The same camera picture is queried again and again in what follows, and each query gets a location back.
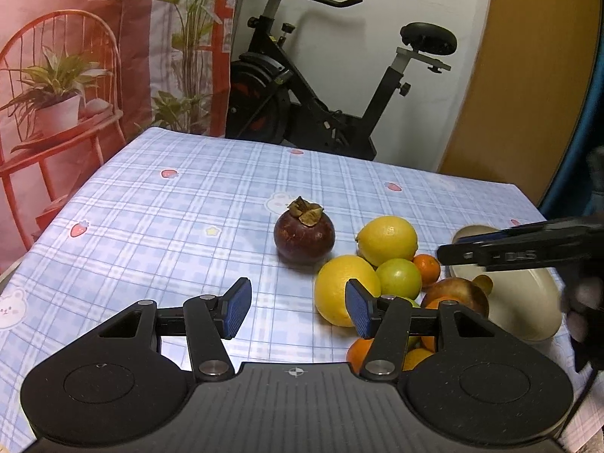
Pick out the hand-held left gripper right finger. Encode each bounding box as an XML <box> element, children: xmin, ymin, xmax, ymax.
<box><xmin>344</xmin><ymin>279</ymin><xmax>496</xmax><ymax>382</ymax></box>

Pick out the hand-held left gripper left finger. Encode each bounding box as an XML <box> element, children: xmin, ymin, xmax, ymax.
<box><xmin>98</xmin><ymin>277</ymin><xmax>253</xmax><ymax>382</ymax></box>

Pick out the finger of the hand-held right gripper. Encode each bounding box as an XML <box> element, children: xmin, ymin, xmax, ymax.
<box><xmin>455</xmin><ymin>216</ymin><xmax>604</xmax><ymax>242</ymax></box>
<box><xmin>436</xmin><ymin>233</ymin><xmax>590</xmax><ymax>272</ymax></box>

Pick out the yellow lemon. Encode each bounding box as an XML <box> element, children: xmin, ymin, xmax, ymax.
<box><xmin>355</xmin><ymin>216</ymin><xmax>419</xmax><ymax>267</ymax></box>
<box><xmin>314</xmin><ymin>255</ymin><xmax>382</xmax><ymax>328</ymax></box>

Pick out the cream ceramic bowl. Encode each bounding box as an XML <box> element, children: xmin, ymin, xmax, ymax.
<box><xmin>448</xmin><ymin>225</ymin><xmax>563</xmax><ymax>342</ymax></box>

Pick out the green round fruit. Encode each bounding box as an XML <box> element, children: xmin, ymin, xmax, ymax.
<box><xmin>405</xmin><ymin>298</ymin><xmax>422</xmax><ymax>351</ymax></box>
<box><xmin>376</xmin><ymin>258</ymin><xmax>422</xmax><ymax>300</ymax></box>

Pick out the red apple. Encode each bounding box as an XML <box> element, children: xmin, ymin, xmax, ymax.
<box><xmin>421</xmin><ymin>277</ymin><xmax>489</xmax><ymax>319</ymax></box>

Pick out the dark purple mangosteen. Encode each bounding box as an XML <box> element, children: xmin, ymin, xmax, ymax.
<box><xmin>274</xmin><ymin>197</ymin><xmax>336</xmax><ymax>267</ymax></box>

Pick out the person's right hand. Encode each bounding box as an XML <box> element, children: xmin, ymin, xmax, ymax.
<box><xmin>561</xmin><ymin>259</ymin><xmax>604</xmax><ymax>341</ymax></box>

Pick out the blue curtain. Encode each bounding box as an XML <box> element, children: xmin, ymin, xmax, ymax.
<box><xmin>538</xmin><ymin>23</ymin><xmax>604</xmax><ymax>220</ymax></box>

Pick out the wooden door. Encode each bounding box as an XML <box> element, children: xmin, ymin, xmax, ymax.
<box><xmin>439</xmin><ymin>0</ymin><xmax>600</xmax><ymax>187</ymax></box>

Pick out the black exercise bike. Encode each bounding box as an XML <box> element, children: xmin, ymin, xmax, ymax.
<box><xmin>225</xmin><ymin>0</ymin><xmax>458</xmax><ymax>161</ymax></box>

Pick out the pink printed backdrop cloth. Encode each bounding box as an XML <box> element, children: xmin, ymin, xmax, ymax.
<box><xmin>0</xmin><ymin>0</ymin><xmax>241</xmax><ymax>274</ymax></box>

